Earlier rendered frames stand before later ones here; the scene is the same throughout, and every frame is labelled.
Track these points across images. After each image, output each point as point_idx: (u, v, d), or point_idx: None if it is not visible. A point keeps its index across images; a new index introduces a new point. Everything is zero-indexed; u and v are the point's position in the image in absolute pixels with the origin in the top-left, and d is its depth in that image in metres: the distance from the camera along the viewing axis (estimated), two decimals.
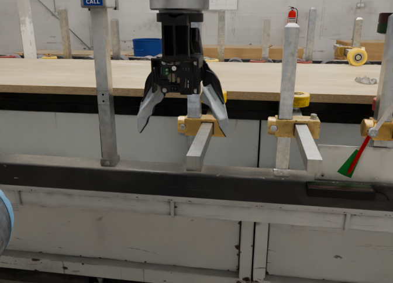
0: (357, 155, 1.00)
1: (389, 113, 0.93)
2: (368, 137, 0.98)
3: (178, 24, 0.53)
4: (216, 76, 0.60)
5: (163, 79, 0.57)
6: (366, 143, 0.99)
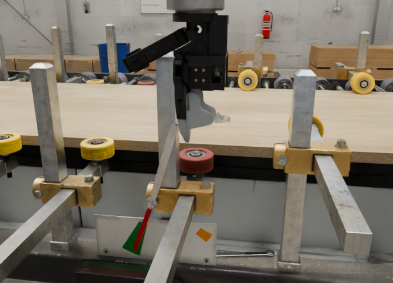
0: (140, 229, 0.78)
1: (159, 182, 0.71)
2: (149, 208, 0.76)
3: (227, 23, 0.59)
4: None
5: (216, 76, 0.59)
6: (148, 215, 0.77)
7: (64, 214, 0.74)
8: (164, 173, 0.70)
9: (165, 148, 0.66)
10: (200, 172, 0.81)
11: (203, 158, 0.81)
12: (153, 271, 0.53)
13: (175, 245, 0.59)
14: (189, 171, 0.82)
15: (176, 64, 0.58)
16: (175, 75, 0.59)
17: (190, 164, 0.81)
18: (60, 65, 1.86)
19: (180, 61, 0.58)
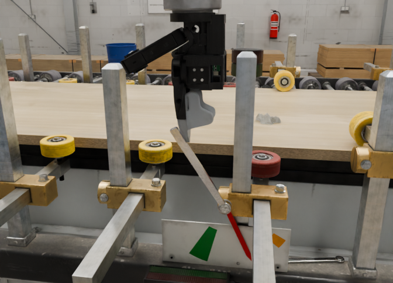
0: (238, 237, 0.75)
1: (211, 184, 0.70)
2: (228, 214, 0.74)
3: (225, 21, 0.59)
4: None
5: (214, 76, 0.59)
6: (233, 220, 0.74)
7: (135, 220, 0.72)
8: (206, 175, 0.69)
9: (186, 154, 0.66)
10: (268, 176, 0.79)
11: (272, 161, 0.79)
12: (258, 280, 0.51)
13: (270, 254, 0.56)
14: (257, 175, 0.79)
15: (175, 64, 0.58)
16: (173, 75, 0.59)
17: (259, 168, 0.79)
18: (88, 65, 1.84)
19: (178, 61, 0.58)
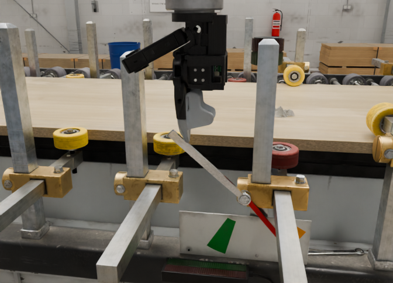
0: (266, 225, 0.74)
1: (224, 178, 0.69)
2: (250, 204, 0.73)
3: (227, 22, 0.59)
4: None
5: (215, 76, 0.59)
6: (257, 209, 0.73)
7: (154, 210, 0.70)
8: (216, 169, 0.68)
9: (190, 154, 0.66)
10: (287, 167, 0.78)
11: (291, 152, 0.78)
12: (288, 269, 0.50)
13: (296, 242, 0.55)
14: (275, 166, 0.78)
15: (176, 64, 0.58)
16: (174, 75, 0.59)
17: (278, 159, 0.78)
18: (95, 61, 1.83)
19: (179, 61, 0.58)
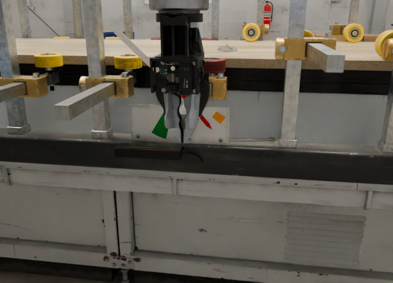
0: None
1: None
2: (182, 95, 0.94)
3: (177, 24, 0.53)
4: (209, 90, 0.61)
5: (162, 79, 0.57)
6: None
7: (107, 97, 0.92)
8: None
9: (132, 49, 0.88)
10: (214, 72, 1.00)
11: (217, 60, 1.00)
12: None
13: None
14: (206, 71, 1.00)
15: None
16: None
17: (207, 65, 0.99)
18: (80, 26, 2.05)
19: None
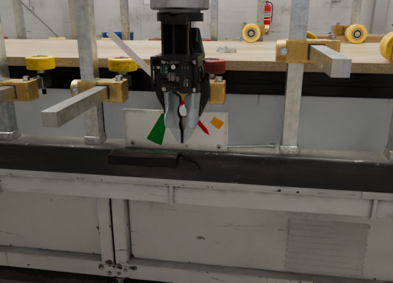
0: None
1: (154, 73, 0.86)
2: None
3: (178, 23, 0.53)
4: (209, 90, 0.61)
5: (162, 78, 0.57)
6: (183, 103, 0.90)
7: (100, 102, 0.88)
8: (147, 66, 0.85)
9: (126, 51, 0.84)
10: (214, 72, 0.99)
11: (217, 61, 0.99)
12: None
13: None
14: (205, 72, 0.99)
15: None
16: None
17: (206, 65, 0.99)
18: (76, 26, 2.00)
19: None
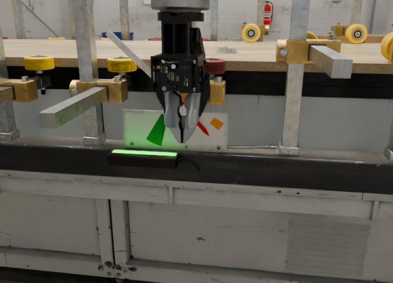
0: None
1: (154, 74, 0.86)
2: None
3: (178, 22, 0.53)
4: (209, 90, 0.61)
5: (162, 77, 0.57)
6: (183, 103, 0.90)
7: (99, 102, 0.87)
8: (147, 66, 0.85)
9: (125, 52, 0.83)
10: (214, 72, 0.99)
11: (217, 61, 0.99)
12: (185, 106, 0.71)
13: None
14: (205, 72, 0.99)
15: None
16: None
17: (206, 65, 0.99)
18: None
19: None
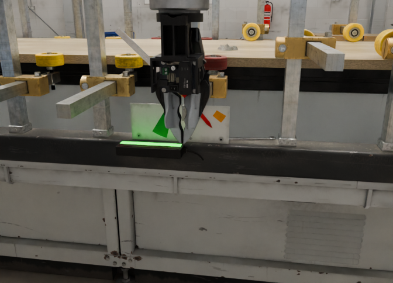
0: None
1: None
2: None
3: (177, 24, 0.53)
4: (209, 90, 0.61)
5: (162, 79, 0.57)
6: None
7: (108, 96, 0.93)
8: None
9: (133, 48, 0.88)
10: (217, 68, 1.04)
11: (220, 57, 1.04)
12: None
13: None
14: (208, 68, 1.05)
15: None
16: None
17: (209, 62, 1.04)
18: (80, 26, 2.05)
19: None
